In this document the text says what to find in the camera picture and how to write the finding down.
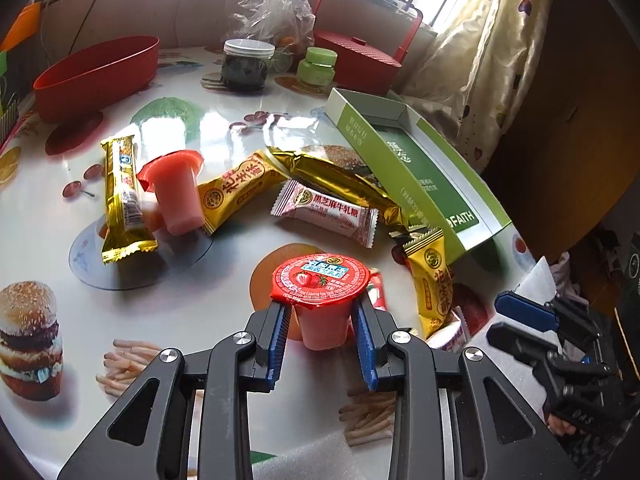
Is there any green white cardboard box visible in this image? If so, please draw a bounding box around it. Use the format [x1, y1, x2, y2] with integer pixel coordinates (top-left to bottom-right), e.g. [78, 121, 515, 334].
[324, 88, 511, 262]

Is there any red oval plastic basin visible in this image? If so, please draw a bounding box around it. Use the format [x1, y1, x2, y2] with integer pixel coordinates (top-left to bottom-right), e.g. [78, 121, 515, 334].
[32, 35, 160, 124]

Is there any dark jar white lid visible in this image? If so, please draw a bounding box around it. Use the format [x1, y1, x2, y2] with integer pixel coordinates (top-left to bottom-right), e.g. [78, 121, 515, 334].
[220, 38, 276, 92]

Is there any pink jelly cup lying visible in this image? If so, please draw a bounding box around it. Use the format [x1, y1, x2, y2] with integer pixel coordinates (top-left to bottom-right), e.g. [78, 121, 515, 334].
[137, 150, 205, 236]

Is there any long gold wafer bar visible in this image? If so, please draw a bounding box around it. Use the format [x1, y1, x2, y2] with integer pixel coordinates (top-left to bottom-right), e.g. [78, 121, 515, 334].
[101, 134, 158, 264]

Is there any beige patterned curtain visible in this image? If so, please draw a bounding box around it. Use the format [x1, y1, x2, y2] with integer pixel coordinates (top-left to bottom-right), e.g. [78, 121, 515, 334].
[401, 0, 552, 171]

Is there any yellow peanut crisp packet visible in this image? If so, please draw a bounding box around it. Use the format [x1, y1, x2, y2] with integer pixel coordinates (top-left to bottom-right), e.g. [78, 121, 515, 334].
[402, 229, 454, 339]
[198, 150, 286, 236]

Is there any clear plastic bag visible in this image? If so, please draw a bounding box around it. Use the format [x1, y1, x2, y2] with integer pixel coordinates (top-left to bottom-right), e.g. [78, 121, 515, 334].
[224, 0, 316, 52]

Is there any red jelly cup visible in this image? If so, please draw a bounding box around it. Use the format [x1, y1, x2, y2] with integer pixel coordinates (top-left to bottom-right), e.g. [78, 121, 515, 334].
[271, 252, 370, 351]

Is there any red white candy wrapper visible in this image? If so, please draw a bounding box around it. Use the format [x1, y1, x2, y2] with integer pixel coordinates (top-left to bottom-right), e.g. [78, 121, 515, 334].
[367, 268, 387, 311]

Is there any white foam sheet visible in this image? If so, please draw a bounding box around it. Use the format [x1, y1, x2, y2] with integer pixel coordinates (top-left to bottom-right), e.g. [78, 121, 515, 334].
[253, 432, 364, 480]

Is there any pink sesame nougat candy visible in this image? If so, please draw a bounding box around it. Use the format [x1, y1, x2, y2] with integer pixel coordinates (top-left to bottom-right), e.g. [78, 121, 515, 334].
[270, 180, 378, 249]

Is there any orange box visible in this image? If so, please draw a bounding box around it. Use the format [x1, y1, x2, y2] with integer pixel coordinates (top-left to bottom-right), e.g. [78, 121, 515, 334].
[0, 2, 41, 52]

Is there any large gold foil packet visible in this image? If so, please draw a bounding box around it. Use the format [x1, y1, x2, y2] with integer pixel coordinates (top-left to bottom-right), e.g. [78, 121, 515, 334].
[267, 146, 410, 230]

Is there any red lidded basket with handle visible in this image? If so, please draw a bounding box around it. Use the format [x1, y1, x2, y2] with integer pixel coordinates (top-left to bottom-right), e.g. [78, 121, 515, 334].
[314, 3, 423, 96]

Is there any green cream jar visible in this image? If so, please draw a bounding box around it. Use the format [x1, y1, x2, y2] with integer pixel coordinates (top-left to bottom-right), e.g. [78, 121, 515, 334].
[296, 47, 337, 89]

